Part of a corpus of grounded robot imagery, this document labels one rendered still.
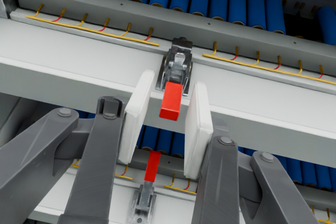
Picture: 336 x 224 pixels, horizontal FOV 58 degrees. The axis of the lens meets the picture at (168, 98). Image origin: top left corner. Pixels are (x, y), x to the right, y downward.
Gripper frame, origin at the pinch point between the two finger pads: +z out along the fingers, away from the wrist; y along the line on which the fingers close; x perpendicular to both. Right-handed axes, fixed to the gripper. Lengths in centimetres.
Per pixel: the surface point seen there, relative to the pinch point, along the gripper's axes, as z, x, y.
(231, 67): 10.9, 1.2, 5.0
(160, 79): 8.2, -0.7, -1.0
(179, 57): 6.9, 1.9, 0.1
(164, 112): 0.8, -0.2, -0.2
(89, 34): 10.8, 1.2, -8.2
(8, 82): 8.0, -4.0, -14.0
